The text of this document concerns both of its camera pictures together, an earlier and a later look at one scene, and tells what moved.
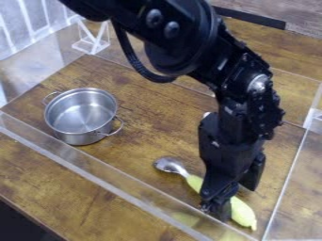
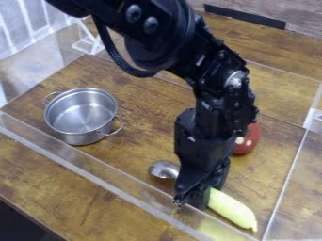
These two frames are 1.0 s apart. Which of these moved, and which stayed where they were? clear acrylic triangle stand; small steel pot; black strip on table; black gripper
Moved: black gripper
Stayed: clear acrylic triangle stand; black strip on table; small steel pot
